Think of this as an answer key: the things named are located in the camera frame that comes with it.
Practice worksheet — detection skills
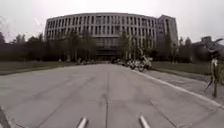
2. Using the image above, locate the low dark building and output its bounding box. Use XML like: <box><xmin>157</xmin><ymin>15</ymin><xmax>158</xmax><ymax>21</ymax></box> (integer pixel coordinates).
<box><xmin>190</xmin><ymin>35</ymin><xmax>224</xmax><ymax>63</ymax></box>

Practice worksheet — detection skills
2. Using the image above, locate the row of dark trees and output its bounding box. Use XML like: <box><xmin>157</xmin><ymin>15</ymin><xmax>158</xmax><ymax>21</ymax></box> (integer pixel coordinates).
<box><xmin>0</xmin><ymin>30</ymin><xmax>98</xmax><ymax>63</ymax></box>
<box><xmin>118</xmin><ymin>31</ymin><xmax>193</xmax><ymax>63</ymax></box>

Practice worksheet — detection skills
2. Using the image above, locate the bicycle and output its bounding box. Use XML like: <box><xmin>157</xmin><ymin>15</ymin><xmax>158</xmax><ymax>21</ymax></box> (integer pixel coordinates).
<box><xmin>203</xmin><ymin>37</ymin><xmax>224</xmax><ymax>99</ymax></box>

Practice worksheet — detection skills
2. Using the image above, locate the row of parked bicycles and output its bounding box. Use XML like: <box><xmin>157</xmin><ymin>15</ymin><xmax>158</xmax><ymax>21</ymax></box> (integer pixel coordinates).
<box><xmin>111</xmin><ymin>54</ymin><xmax>154</xmax><ymax>73</ymax></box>
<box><xmin>75</xmin><ymin>58</ymin><xmax>98</xmax><ymax>66</ymax></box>

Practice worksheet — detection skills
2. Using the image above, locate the robot's own part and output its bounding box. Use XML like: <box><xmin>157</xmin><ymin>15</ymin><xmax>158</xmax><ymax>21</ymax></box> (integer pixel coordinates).
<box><xmin>77</xmin><ymin>116</ymin><xmax>89</xmax><ymax>128</ymax></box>
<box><xmin>138</xmin><ymin>115</ymin><xmax>152</xmax><ymax>128</ymax></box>

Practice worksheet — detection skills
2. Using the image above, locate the grey concrete paved road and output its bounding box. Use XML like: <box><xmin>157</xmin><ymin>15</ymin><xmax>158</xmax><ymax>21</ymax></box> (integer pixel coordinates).
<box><xmin>0</xmin><ymin>63</ymin><xmax>224</xmax><ymax>128</ymax></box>

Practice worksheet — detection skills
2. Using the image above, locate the large grey curved building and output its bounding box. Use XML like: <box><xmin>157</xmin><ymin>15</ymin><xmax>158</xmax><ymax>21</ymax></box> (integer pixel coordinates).
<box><xmin>44</xmin><ymin>12</ymin><xmax>179</xmax><ymax>62</ymax></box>

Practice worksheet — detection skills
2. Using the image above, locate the pale concrete kerb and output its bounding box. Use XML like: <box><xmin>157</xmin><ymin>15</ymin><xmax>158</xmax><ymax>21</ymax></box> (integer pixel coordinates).
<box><xmin>128</xmin><ymin>68</ymin><xmax>224</xmax><ymax>109</ymax></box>

